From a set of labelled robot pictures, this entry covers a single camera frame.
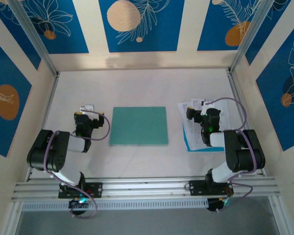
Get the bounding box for white printed text sheet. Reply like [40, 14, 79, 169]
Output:
[191, 98, 230, 130]

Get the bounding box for white sheet with red mark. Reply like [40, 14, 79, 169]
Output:
[177, 100, 226, 151]

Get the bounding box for green paper folder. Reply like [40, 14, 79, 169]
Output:
[109, 106, 169, 147]

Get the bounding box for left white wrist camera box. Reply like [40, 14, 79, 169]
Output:
[79, 104, 95, 114]

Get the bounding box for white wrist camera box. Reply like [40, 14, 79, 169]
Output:
[201, 98, 215, 108]
[79, 104, 95, 114]

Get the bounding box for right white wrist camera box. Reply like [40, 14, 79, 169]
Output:
[201, 98, 215, 108]

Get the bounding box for aluminium table side rail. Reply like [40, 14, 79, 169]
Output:
[25, 72, 61, 182]
[225, 69, 267, 177]

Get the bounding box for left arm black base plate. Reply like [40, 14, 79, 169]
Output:
[58, 182, 103, 199]

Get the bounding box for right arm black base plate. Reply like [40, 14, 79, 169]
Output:
[189, 180, 235, 196]

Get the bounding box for aluminium frame cross rail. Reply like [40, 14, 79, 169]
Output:
[11, 176, 281, 203]

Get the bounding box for aluminium frame post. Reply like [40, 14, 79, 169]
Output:
[229, 0, 284, 74]
[8, 0, 59, 77]

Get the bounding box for white slotted cable duct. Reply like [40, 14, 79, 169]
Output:
[21, 198, 209, 212]

